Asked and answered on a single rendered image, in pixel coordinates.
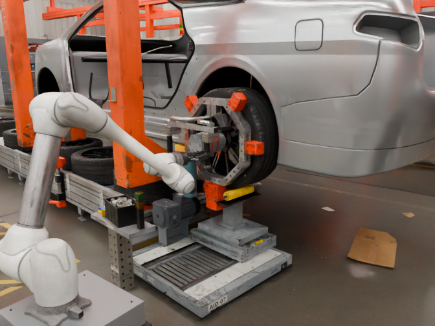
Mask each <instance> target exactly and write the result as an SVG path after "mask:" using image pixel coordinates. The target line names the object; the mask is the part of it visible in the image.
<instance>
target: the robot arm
mask: <svg viewBox="0 0 435 326"><path fill-rule="evenodd" d="M29 112H30V115H31V117H32V122H33V129H34V132H35V133H36V136H35V140H34V145H33V149H32V154H31V158H30V164H29V167H28V173H27V179H26V182H25V187H24V191H23V196H22V200H21V206H20V209H19V215H18V218H17V223H16V224H14V225H13V226H11V227H10V228H9V229H8V231H7V233H6V235H5V236H4V238H3V239H2V240H1V241H0V271H2V273H4V274H5V275H7V276H8V277H10V278H12V279H14V280H16V281H18V282H20V283H24V284H26V286H27V287H28V288H29V289H30V291H31V292H33V293H34V297H35V304H33V305H31V306H29V307H27V308H25V309H24V314H25V315H28V316H32V317H33V318H36V319H37V320H39V321H41V322H43V323H45V324H47V325H48V326H60V324H62V323H63V322H64V321H66V320H68V319H69V318H70V317H72V318H78V319H80V318H82V317H83V315H84V312H83V309H84V308H86V307H89V306H91V305H92V301H91V299H87V298H83V297H81V296H80V295H79V291H78V269H77V264H76V258H75V255H74V252H73V250H72V248H71V247H70V246H69V244H68V243H67V242H65V241H63V240H61V239H57V238H51V239H49V233H48V231H47V229H46V228H45V227H44V224H45V218H46V214H47V208H48V205H49V199H50V193H51V190H52V184H53V180H54V175H55V171H56V166H57V162H58V156H59V153H60V147H61V141H62V138H65V136H66V135H67V133H68V132H69V130H70V128H71V127H76V128H80V129H81V128H83V129H85V130H88V131H90V132H92V133H94V134H97V135H100V136H104V137H106V138H108V139H110V140H112V141H114V142H116V143H117V144H119V145H120V146H122V147H123V148H124V149H126V150H128V151H129V152H130V153H132V154H133V155H135V156H136V157H137V158H139V159H141V161H143V162H144V164H143V166H144V170H145V172H146V173H147V174H150V175H156V176H158V177H161V178H162V179H163V181H164V182H165V183H166V184H167V185H169V187H171V189H173V190H175V191H176V192H178V193H182V194H187V193H190V192H191V191H192V190H193V188H194V186H195V181H194V178H193V176H191V174H190V173H189V172H187V170H185V169H184V168H183V167H182V166H186V165H187V164H188V163H189V162H192V161H196V162H198V161H200V160H205V159H208V157H214V151H210V152H207V153H205V154H204V151H200V152H199V151H197V152H195V151H194V152H190V153H185V152H173V153H158V154H155V155H154V154H153V153H152V152H151V151H149V150H148V149H147V148H145V147H144V146H143V145H142V144H140V143H139V142H138V141H136V140H135V139H134V138H133V137H132V136H130V135H129V134H127V133H126V132H125V131H124V130H123V129H121V128H120V127H119V126H118V125H117V124H116V123H115V122H114V121H113V120H112V119H111V118H110V117H109V115H108V114H107V113H106V112H104V111H103V110H102V109H101V108H100V107H99V106H98V105H97V104H95V103H94V102H92V101H91V100H89V99H88V98H86V97H84V96H82V95H81V94H78V93H75V92H46V93H43V94H40V95H38V96H36V97H35V98H34V99H33V100H32V101H31V103H30V105H29Z"/></svg>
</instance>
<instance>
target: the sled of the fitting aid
mask: <svg viewBox="0 0 435 326"><path fill-rule="evenodd" d="M190 238H191V239H192V240H194V241H196V242H198V243H200V244H202V245H205V246H207V247H209V248H211V249H213V250H215V251H217V252H219V253H222V254H224V255H226V256H228V257H231V258H233V259H235V260H237V261H239V262H241V263H243V262H245V261H247V260H248V259H250V258H252V257H254V256H256V255H258V254H260V253H262V252H264V251H266V250H268V249H270V248H272V247H273V246H275V245H276V235H274V234H271V233H269V232H268V233H266V234H264V235H262V236H260V237H257V238H255V239H253V240H252V241H249V242H248V243H245V244H243V245H241V246H238V245H236V244H234V243H231V242H229V241H226V240H224V239H222V238H220V237H217V236H215V235H212V234H210V233H208V232H205V231H203V230H200V229H199V228H198V227H196V228H192V229H191V230H190Z"/></svg>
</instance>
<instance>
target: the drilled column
mask: <svg viewBox="0 0 435 326"><path fill-rule="evenodd" d="M108 234H109V251H110V260H111V277H112V284H114V285H115V286H117V287H119V288H121V289H122V290H125V291H127V290H129V289H131V288H133V287H134V286H135V284H134V273H133V251H132V239H130V240H129V239H127V238H126V237H124V236H122V235H120V234H118V233H116V232H115V231H113V230H111V229H110V228H108ZM130 285H131V286H130Z"/></svg>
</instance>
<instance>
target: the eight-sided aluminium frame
mask: <svg viewBox="0 0 435 326"><path fill-rule="evenodd" d="M229 100H230V99H229V98H210V97H203V98H199V99H198V101H197V102H196V104H195V105H194V107H193V108H192V110H191V111H190V112H189V114H188V116H187V117H197V116H199V115H200V114H201V113H202V112H203V110H204V109H205V107H206V105H207V104H210V105H219V106H223V107H224V108H225V110H226V111H227V112H228V114H229V116H230V117H231V118H232V120H233V122H234V123H235V124H236V126H237V128H238V129H239V131H240V153H239V163H238V164H237V165H236V166H235V167H234V168H233V169H232V171H231V172H230V173H229V174H228V175H227V176H226V177H224V176H221V175H217V174H214V173H209V172H208V170H207V169H205V168H203V165H204V164H203V162H202V160H200V161H198V162H197V174H198V176H199V177H200V179H202V180H204V179H205V180H207V181H209V182H213V183H216V184H220V185H221V186H227V185H229V184H232V183H233V182H234V181H235V180H236V179H237V178H238V177H239V176H240V175H241V174H242V173H243V172H244V171H245V170H246V169H247V168H248V167H249V166H250V164H251V155H249V154H245V142H248V141H251V133H252V131H251V127H250V125H249V124H248V122H247V121H246V119H245V118H244V116H243V115H242V113H241V112H240V111H235V112H234V111H233V110H232V109H231V108H230V107H229V106H228V105H227V104H228V102H229ZM185 123H189V124H195V121H193V122H185ZM194 134H195V130H192V129H184V150H185V153H190V152H191V151H190V149H189V146H188V141H189V138H190V136H191V135H194Z"/></svg>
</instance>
